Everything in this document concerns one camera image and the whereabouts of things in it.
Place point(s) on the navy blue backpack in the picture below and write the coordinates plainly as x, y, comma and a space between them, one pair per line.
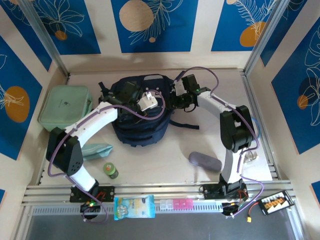
140, 135

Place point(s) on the mint green pouch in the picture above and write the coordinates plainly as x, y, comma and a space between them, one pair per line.
98, 151

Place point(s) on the grey glasses case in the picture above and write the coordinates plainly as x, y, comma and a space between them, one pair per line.
205, 161

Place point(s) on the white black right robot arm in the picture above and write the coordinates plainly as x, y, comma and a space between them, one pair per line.
212, 102

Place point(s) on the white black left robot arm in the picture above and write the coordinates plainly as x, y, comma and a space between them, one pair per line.
100, 117

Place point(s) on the mint green lunch box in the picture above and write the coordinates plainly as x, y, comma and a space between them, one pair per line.
62, 107

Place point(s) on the green lidded jar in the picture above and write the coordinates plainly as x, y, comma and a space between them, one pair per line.
111, 170

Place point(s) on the blue snack packet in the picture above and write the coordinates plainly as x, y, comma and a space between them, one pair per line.
135, 207

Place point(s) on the pink clear pill organizer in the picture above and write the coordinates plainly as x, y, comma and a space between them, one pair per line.
177, 203

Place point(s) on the small control board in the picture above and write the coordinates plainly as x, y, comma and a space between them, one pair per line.
87, 206
230, 208

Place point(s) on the black yellow power board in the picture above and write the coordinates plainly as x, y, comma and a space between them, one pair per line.
275, 202

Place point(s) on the blue floral wall poster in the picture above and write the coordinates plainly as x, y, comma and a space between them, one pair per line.
283, 27
80, 37
175, 30
300, 112
230, 25
35, 42
20, 85

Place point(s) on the aluminium side rail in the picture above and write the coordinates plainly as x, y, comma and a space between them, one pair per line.
246, 81
41, 178

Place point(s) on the aluminium corner post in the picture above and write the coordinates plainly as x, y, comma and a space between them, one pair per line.
265, 35
45, 37

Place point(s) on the aluminium frame rail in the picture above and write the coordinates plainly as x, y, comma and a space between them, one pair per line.
162, 190

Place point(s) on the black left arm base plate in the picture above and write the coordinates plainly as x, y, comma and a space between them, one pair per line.
107, 193

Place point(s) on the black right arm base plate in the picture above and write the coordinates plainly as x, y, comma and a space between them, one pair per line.
210, 191

